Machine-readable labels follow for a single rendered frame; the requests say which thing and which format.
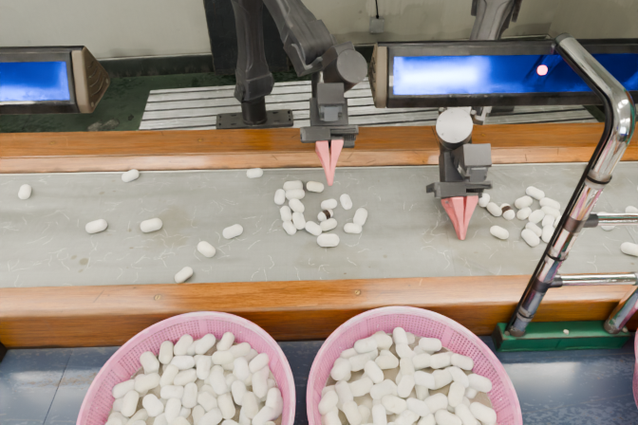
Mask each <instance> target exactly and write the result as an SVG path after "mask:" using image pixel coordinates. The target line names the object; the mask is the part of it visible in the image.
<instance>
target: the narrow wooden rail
mask: <svg viewBox="0 0 638 425"><path fill-rule="evenodd" d="M532 275H533V274H523V275H485V276H448V277H410V278H372V279H335V280H297V281H260V282H222V283H185V284H147V285H109V286H35V287H0V342H1V343H2V344H4V345H5V346H6V348H7V349H8V350H10V349H43V348H77V347H110V346H123V345H124V344H125V343H127V342H128V341H129V340H131V339H132V338H133V337H135V336H136V335H137V334H139V333H140V332H142V331H143V330H144V329H146V328H148V327H149V326H151V325H153V324H155V323H159V322H161V321H163V320H166V319H169V318H172V317H175V316H177V315H181V314H186V313H191V312H200V311H215V312H223V313H228V314H233V315H236V316H238V317H241V318H244V319H246V320H248V321H250V322H252V323H255V324H256V325H258V326H259V327H261V328H262V329H263V330H264V331H266V332H267V333H268V334H269V335H270V336H271V337H272V338H273V339H274V340H275V341H276V342H311V341H326V340H327V338H328V337H329V336H330V335H331V334H332V333H333V332H334V331H335V330H336V329H337V328H338V327H339V326H340V325H342V324H343V323H345V322H346V321H348V320H350V319H351V318H353V317H355V316H357V315H359V314H362V313H364V312H367V311H369V310H372V309H376V308H381V307H388V306H410V307H416V308H421V309H425V310H429V311H432V312H436V313H438V314H441V315H442V316H445V317H447V318H449V319H451V320H453V321H455V322H457V323H459V324H461V325H462V326H464V327H465V328H467V329H468V330H469V331H471V332H472V333H473V334H475V335H476V336H477V337H479V336H491V335H492V333H493V331H494V329H495V327H496V325H497V323H508V322H509V321H510V319H511V317H512V315H513V313H514V311H515V309H516V306H517V304H518V302H519V300H520V298H521V296H522V294H523V292H524V290H525V288H526V286H527V285H528V283H529V281H530V279H531V277H532ZM631 286H632V285H610V286H562V287H560V288H549V289H548V291H547V293H546V294H545V296H544V298H543V300H542V302H541V303H540V305H539V307H538V309H537V311H536V314H535V315H534V317H533V318H532V319H531V322H561V321H595V320H606V319H607V318H608V317H609V315H610V314H611V312H612V311H613V310H614V308H616V307H617V305H618V304H619V303H620V301H621V300H622V299H623V297H624V296H625V295H626V293H627V292H628V291H629V289H630V288H631Z"/></svg>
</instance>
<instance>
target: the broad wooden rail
mask: <svg viewBox="0 0 638 425"><path fill-rule="evenodd" d="M604 127H605V123H604V122H582V123H529V124H483V125H478V124H476V125H473V128H472V143H473V144H486V143H490V144H491V157H492V164H534V163H582V162H589V161H590V159H591V156H592V154H593V152H594V150H595V148H596V146H597V144H598V142H599V140H600V139H601V137H602V134H603V131H604ZM358 129H359V134H358V136H356V140H355V141H354V144H355V146H354V147H353V148H342V150H341V153H340V156H339V157H338V160H337V163H336V166H335V168H341V167H389V166H438V165H439V155H440V143H439V139H438V135H437V130H436V125H424V126H370V127H358ZM631 161H638V121H636V126H635V131H634V134H633V137H632V139H631V141H630V143H629V146H628V148H627V149H626V151H625V153H624V154H623V156H622V157H621V159H620V161H619V162H631ZM255 168H260V169H293V168H323V166H322V163H321V161H320V159H319V157H318V156H317V154H316V151H315V143H302V142H301V140H300V128H266V129H212V130H158V131H104V132H50V133H0V175H3V174H52V173H100V172H128V171H131V170H137V171H138V172H148V171H196V170H245V169H255Z"/></svg>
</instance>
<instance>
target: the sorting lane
mask: <svg viewBox="0 0 638 425"><path fill-rule="evenodd" d="M587 164H588V162H582V163H534V164H492V167H490V168H489V169H488V173H487V178H486V180H493V189H490V190H487V189H484V191H483V194H488V195H490V200H489V202H488V203H491V202H493V203H495V204H496V205H497V206H498V207H500V206H501V205H502V204H509V205H510V206H511V207H512V209H513V210H514V212H515V217H514V218H513V219H511V220H508V219H505V218H504V217H503V215H502V214H501V215H500V216H494V215H492V214H491V213H490V212H489V211H488V210H487V206H486V207H481V206H480V205H479V202H478V203H477V205H476V207H475V209H474V211H473V213H472V216H471V218H470V220H469V223H468V227H467V232H466V235H465V239H464V240H459V239H458V236H457V233H456V231H455V228H454V225H453V222H452V221H451V219H450V217H449V215H448V214H447V212H446V210H445V208H444V207H443V205H442V204H441V197H435V196H434V193H429V194H427V193H426V186H427V185H429V184H431V183H433V182H440V170H439V165H438V166H389V167H341V168H335V171H334V177H333V183H332V186H329V185H328V182H327V178H326V174H325V170H324V168H293V169H261V170H262V171H263V175H262V176H260V177H254V178H249V177H247V171H248V170H250V169H245V170H196V171H148V172H139V174H140V175H139V177H138V178H136V179H134V180H131V181H129V182H124V181H123V180H122V175H123V174H124V173H126V172H100V173H52V174H3V175H0V287H35V286H109V285H147V284H178V283H177V282H176V281H175V276H176V274H177V273H178V272H180V271H181V270H182V269H183V268H185V267H189V268H191V269H192V270H193V274H192V276H191V277H189V278H188V279H187V280H186V281H184V282H183V283H182V284H185V283H222V282H260V281H297V280H335V279H372V278H410V277H448V276H485V275H523V274H533V273H534V271H535V268H536V266H537V264H538V262H539V260H540V258H541V256H542V254H543V252H544V250H545V248H546V247H547V245H548V243H546V242H544V241H543V240H542V234H541V235H540V236H539V237H538V238H539V244H538V245H537V246H535V247H533V246H530V245H529V244H528V243H527V242H526V241H525V240H524V239H523V237H522V235H521V234H522V232H523V231H524V230H526V224H527V223H529V222H530V221H529V216H528V217H526V218H525V219H523V220H520V219H518V218H517V217H516V214H517V212H518V211H520V210H521V209H518V208H517V207H516V205H515V202H516V200H517V199H519V198H521V197H523V196H528V195H527V194H526V189H527V188H528V187H535V188H537V189H538V190H540V191H542V192H543V193H544V194H545V195H544V197H547V198H550V199H552V200H554V201H557V202H558V203H559V204H560V209H559V211H560V216H561V215H562V214H563V212H564V211H565V209H566V207H567V205H568V203H569V201H570V199H571V197H572V194H573V192H574V190H575V188H576V186H577V184H578V182H579V180H580V178H581V176H582V175H583V173H584V171H585V169H586V167H587ZM296 180H299V181H301V182H302V183H303V190H304V192H305V196H304V197H303V198H301V199H298V200H299V201H300V202H301V203H302V204H303V205H304V208H305V209H304V211H303V212H302V214H303V215H304V219H305V222H306V223H307V222H309V221H312V222H314V223H315V224H317V225H319V226H320V224H321V223H322V222H323V221H320V220H319V219H318V214H319V213H320V212H322V211H323V210H324V209H322V207H321V204H322V202H323V201H325V200H329V199H335V200H336V201H337V206H336V207H335V208H333V209H331V210H332V211H333V215H332V217H331V218H333V219H335V220H336V221H337V226H336V227H335V228H334V229H331V230H328V231H322V232H321V234H336V235H337V236H338V237H339V243H338V245H337V246H335V247H321V246H320V245H319V244H318V243H317V238H318V236H319V235H313V234H312V233H310V232H309V231H307V230H306V228H305V227H304V228H303V229H302V230H298V229H296V233H295V234H293V235H290V234H288V233H287V232H286V230H285V229H284V228H283V223H284V221H283V220H282V217H281V213H280V209H281V208H282V207H283V206H288V207H289V208H290V209H291V215H293V214H294V211H293V209H292V208H291V207H290V205H289V202H290V201H289V200H288V199H287V198H286V197H285V202H284V203H283V204H281V205H278V204H276V203H275V202H274V197H275V193H276V191H277V190H280V189H281V190H284V188H283V186H284V184H285V183H286V182H287V181H296ZM310 181H314V182H320V183H322V184H323V185H324V190H323V191H322V192H320V193H317V192H313V191H309V190H308V189H307V183H308V182H310ZM609 181H610V183H608V184H607V185H606V187H605V189H604V191H603V192H602V193H601V195H600V197H599V199H598V200H597V202H596V204H595V206H594V208H593V209H592V212H596V213H600V212H605V213H625V212H626V208H627V207H629V206H632V207H634V208H636V209H637V210H638V190H637V187H638V161H631V162H619V163H618V165H617V166H616V168H615V170H614V172H613V174H612V179H611V180H609ZM26 184H27V185H29V186H30V187H31V193H30V196H29V198H28V199H21V198H20V197H19V195H18V194H19V191H20V188H21V186H23V185H26ZM284 191H285V190H284ZM285 192H286V191H285ZM342 194H348V195H349V197H350V200H351V202H352V207H351V208H350V209H348V210H346V209H344V208H343V206H342V204H341V201H340V197H341V195H342ZM360 208H364V209H366V211H367V217H366V222H365V224H364V225H362V231H361V232H360V233H347V232H345V230H344V226H345V224H347V223H353V224H354V222H353V218H354V215H355V213H356V211H357V210H358V209H360ZM154 218H158V219H160V220H161V222H162V226H161V228H160V229H159V230H155V231H149V232H144V231H142V230H141V223H142V222H143V221H145V220H150V219H154ZM99 219H102V220H105V221H106V223H107V227H106V228H105V229H104V230H103V231H97V232H94V233H89V232H87V231H86V229H85V226H86V224H87V223H89V222H92V221H96V220H99ZM235 224H238V225H240V226H241V227H242V228H243V232H242V233H241V234H240V235H238V236H235V237H233V238H230V239H227V238H225V237H224V236H223V231H224V229H226V228H229V227H231V226H233V225H235ZM493 226H499V227H501V228H503V229H505V230H506V231H507V232H509V236H508V237H507V238H506V239H500V238H498V237H496V236H494V235H493V234H491V232H490V229H491V228H492V227H493ZM321 234H320V235H321ZM202 241H205V242H207V243H209V244H210V245H211V246H213V247H214V248H215V250H216V253H215V255H214V256H213V257H206V256H205V255H203V254H202V253H201V252H199V251H198V249H197V245H198V243H200V242H202ZM626 242H629V243H632V244H635V245H638V226H614V228H613V229H612V230H610V231H606V230H604V229H603V228H602V227H601V226H597V227H596V228H582V230H581V232H580V233H579V234H578V236H577V238H576V240H575V242H574V243H573V245H572V248H571V250H570V251H569V256H568V255H567V257H566V258H567V260H565V261H564V262H563V264H562V266H561V268H560V269H559V271H558V272H557V273H559V274H560V273H598V272H632V271H638V256H635V255H631V254H626V253H623V252H622V251H621V245H622V244H623V243H626Z"/></svg>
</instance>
